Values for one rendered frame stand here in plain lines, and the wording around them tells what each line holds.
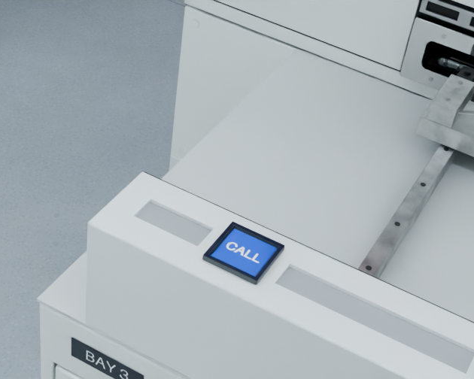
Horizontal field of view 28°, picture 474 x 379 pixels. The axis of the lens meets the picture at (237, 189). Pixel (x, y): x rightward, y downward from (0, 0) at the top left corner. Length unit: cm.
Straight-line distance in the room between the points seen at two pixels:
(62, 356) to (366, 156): 47
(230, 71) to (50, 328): 64
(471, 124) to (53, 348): 59
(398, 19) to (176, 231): 59
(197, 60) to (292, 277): 74
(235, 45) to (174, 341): 68
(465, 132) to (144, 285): 52
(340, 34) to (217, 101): 27
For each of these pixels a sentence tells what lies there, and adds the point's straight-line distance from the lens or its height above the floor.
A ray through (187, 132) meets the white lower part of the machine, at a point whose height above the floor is 58.
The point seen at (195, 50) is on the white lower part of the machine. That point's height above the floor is 75.
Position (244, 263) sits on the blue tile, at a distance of 85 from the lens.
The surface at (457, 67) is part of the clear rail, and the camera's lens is 133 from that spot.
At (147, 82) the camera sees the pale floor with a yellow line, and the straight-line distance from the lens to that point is 278.
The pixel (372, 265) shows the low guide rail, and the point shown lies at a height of 85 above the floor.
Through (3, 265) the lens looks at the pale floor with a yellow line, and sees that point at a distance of 220.
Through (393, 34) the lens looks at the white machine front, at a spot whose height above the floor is 90.
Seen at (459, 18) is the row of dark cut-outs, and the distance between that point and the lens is 132.
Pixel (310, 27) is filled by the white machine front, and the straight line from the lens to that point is 141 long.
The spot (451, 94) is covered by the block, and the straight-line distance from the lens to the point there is 125.
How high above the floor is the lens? 156
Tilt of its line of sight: 40 degrees down
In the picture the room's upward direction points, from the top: 9 degrees clockwise
